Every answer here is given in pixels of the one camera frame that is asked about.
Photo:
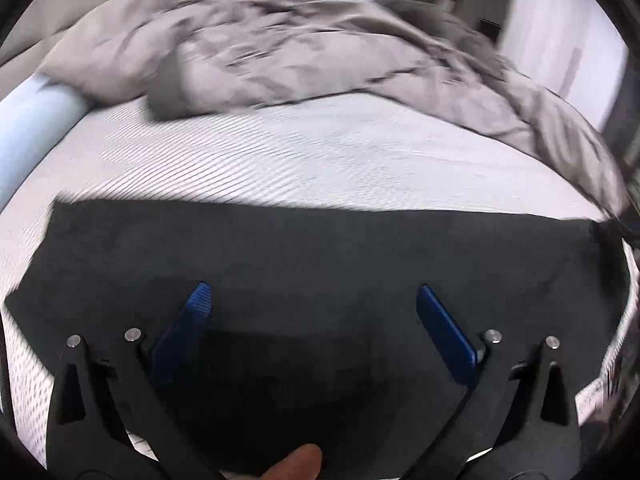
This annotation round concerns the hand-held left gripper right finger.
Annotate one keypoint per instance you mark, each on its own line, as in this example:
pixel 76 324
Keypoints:
pixel 445 330

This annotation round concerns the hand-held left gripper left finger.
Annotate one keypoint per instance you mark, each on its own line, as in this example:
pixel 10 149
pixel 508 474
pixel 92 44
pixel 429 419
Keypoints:
pixel 185 330

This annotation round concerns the black pants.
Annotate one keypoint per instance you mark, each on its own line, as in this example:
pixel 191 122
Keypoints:
pixel 320 260

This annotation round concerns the person's left hand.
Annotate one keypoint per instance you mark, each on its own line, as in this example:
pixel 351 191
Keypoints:
pixel 295 462

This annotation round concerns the white textured mattress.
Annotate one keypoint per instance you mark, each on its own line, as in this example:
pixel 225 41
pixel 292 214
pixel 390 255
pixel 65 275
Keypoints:
pixel 300 160

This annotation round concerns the light blue pillow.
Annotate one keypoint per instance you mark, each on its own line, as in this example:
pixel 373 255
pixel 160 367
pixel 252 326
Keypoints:
pixel 30 125

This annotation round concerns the grey duvet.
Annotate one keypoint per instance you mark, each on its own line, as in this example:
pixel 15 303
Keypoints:
pixel 300 50

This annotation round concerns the dark grey pillow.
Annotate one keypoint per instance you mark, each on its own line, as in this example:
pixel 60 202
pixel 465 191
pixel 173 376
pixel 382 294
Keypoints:
pixel 430 17

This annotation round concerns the beige headboard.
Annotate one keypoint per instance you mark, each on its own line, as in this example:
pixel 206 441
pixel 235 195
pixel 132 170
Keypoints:
pixel 35 35

